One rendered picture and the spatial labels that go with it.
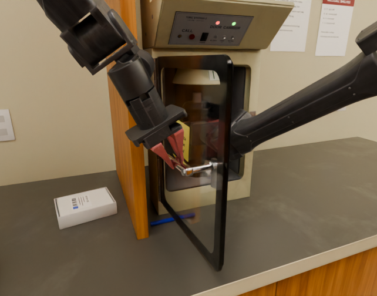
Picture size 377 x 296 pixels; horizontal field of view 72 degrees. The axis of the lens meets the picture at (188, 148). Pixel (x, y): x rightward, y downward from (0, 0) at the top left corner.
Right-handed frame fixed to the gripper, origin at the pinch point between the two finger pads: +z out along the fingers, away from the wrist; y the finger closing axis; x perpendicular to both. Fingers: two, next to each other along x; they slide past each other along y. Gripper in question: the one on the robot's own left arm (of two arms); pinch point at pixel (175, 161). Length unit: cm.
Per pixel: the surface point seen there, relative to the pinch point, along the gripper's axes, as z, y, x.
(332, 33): 20, -114, -56
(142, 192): 10.0, 8.3, -14.0
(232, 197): 34.7, -15.2, -20.3
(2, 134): -11, 38, -68
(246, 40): -9.0, -34.3, -16.0
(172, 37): -17.8, -16.5, -17.3
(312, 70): 32, -98, -57
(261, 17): -13.2, -36.5, -11.2
